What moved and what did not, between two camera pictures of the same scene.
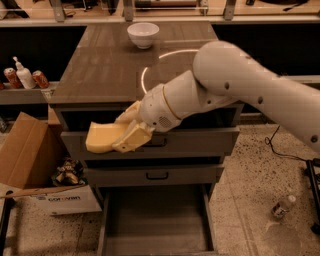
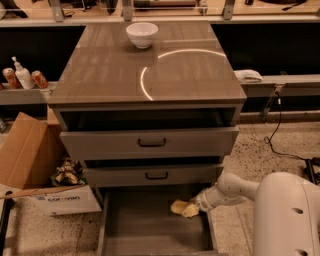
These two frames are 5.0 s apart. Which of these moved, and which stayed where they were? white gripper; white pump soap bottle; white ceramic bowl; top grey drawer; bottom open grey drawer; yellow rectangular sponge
Moved: yellow rectangular sponge; white gripper
Stayed: bottom open grey drawer; top grey drawer; white pump soap bottle; white ceramic bowl
